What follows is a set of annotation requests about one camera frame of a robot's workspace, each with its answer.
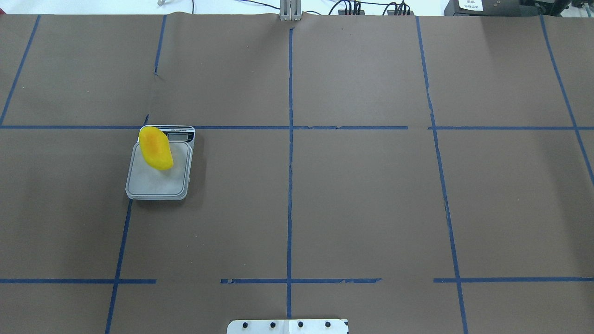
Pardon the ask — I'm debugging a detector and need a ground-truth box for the yellow mango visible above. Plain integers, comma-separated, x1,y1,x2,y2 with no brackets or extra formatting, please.
138,126,174,171

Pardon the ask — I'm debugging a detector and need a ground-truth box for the digital kitchen scale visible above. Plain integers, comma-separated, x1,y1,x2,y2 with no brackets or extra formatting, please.
125,125,195,200

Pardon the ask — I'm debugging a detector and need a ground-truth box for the black box device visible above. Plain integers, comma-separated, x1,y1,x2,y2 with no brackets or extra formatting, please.
444,0,539,17

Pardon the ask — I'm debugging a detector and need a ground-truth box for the aluminium frame post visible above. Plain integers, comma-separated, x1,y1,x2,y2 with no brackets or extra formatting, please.
279,0,303,21

